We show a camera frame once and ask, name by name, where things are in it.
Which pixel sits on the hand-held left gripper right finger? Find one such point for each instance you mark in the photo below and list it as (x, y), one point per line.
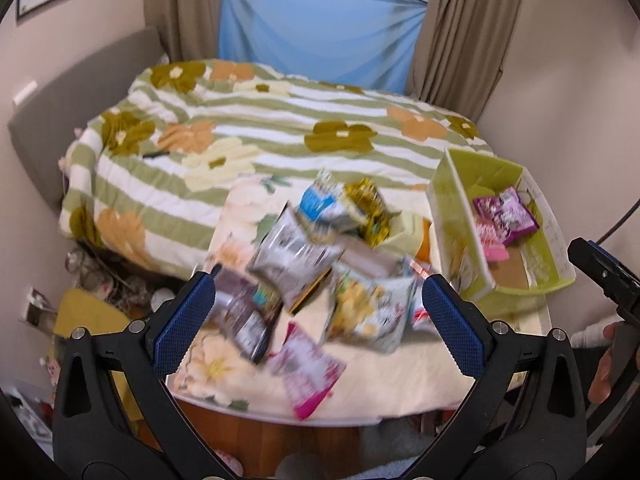
(452, 321)

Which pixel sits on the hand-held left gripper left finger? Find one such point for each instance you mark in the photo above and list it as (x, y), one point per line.
(186, 321)

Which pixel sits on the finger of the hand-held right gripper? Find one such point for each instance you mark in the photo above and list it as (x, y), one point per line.
(622, 272)
(592, 265)

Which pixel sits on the dark brown snack packet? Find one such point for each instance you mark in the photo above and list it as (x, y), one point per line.
(242, 310)

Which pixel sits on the potato chip snack packet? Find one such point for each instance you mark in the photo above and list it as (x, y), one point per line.
(367, 310)

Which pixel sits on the green cardboard box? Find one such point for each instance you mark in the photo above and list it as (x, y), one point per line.
(457, 220)

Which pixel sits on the white grey snack packet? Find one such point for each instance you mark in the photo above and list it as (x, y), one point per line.
(295, 255)

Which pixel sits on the pink white snack packet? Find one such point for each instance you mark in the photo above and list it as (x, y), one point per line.
(307, 370)

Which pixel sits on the blue white snack packet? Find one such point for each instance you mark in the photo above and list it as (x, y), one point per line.
(322, 205)

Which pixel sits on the person's right hand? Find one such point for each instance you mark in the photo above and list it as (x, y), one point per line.
(604, 370)

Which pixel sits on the red white snack packet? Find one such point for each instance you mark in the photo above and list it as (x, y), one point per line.
(420, 310)

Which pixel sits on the white cloth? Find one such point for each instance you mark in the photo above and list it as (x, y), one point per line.
(589, 334)

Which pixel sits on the cream floral tablecloth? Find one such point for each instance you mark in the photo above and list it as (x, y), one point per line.
(240, 380)

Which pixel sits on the orange snack packet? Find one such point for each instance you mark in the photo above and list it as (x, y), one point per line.
(425, 245)

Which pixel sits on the large purple snack packet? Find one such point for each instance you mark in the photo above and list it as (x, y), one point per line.
(517, 215)

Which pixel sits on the yellow cloth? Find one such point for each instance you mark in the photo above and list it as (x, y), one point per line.
(95, 315)

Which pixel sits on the pale yellow snack packet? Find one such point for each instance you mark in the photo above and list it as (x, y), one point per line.
(407, 235)

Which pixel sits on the small purple snack packet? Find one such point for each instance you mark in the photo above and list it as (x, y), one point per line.
(486, 210)

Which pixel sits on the green striped floral blanket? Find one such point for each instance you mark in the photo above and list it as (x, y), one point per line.
(240, 125)

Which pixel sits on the grey headboard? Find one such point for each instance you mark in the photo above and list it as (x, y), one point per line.
(75, 105)

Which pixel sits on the beige curtain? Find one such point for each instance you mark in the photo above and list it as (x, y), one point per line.
(465, 35)
(185, 10)

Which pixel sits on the blue sheet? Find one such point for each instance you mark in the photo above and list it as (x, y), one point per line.
(320, 30)

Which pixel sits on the white wall socket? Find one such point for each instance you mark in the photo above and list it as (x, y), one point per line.
(24, 92)

